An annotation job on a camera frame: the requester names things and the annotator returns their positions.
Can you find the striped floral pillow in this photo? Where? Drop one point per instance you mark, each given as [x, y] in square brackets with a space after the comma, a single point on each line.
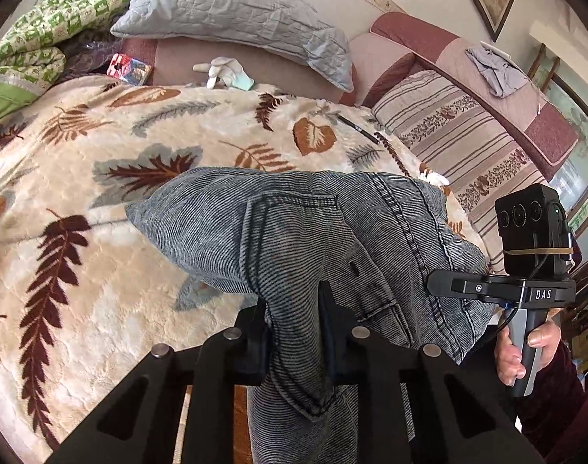
[468, 145]

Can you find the grey quilted pillow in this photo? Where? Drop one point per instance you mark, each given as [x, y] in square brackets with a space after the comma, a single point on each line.
[226, 9]

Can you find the black pen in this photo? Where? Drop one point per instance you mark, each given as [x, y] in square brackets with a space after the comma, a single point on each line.
[359, 128]

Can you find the grey denim pants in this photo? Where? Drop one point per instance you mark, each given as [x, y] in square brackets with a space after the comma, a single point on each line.
[298, 232]

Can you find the person's right hand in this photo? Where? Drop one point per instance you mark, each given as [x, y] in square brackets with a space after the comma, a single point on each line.
[509, 362]

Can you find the purple plastic bag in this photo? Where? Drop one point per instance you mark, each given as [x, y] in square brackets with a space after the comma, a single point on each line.
[88, 58]

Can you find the pink maroon quilted headboard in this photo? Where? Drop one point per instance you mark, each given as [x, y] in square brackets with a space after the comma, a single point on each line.
[419, 34]

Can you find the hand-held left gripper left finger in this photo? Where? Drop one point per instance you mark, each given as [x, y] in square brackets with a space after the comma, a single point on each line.
[257, 343]

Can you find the green patterned quilt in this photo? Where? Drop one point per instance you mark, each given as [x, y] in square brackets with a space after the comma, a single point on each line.
[42, 34]

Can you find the crumpled grey cloth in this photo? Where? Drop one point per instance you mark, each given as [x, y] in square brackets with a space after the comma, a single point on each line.
[499, 70]

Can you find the white glove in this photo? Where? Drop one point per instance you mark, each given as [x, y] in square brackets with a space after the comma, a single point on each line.
[221, 68]

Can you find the small white cloth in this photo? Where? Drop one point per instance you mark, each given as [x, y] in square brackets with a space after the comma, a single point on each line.
[431, 176]

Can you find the person's right forearm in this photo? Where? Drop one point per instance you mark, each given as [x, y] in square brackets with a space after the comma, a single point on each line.
[564, 406]

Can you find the pink pillow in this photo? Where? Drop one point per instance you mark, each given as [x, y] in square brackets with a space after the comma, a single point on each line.
[178, 63]

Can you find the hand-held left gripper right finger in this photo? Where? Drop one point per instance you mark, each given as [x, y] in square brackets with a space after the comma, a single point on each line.
[325, 319]

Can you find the small colourful box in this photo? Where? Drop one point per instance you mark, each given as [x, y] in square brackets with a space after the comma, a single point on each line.
[129, 68]

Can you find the leaf print fleece blanket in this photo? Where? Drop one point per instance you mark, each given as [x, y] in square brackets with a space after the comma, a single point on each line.
[81, 179]

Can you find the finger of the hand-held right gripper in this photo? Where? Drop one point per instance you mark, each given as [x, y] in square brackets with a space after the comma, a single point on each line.
[448, 284]

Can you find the wooden framed glass cabinet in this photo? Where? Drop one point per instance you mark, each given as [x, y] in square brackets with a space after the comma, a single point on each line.
[579, 154]

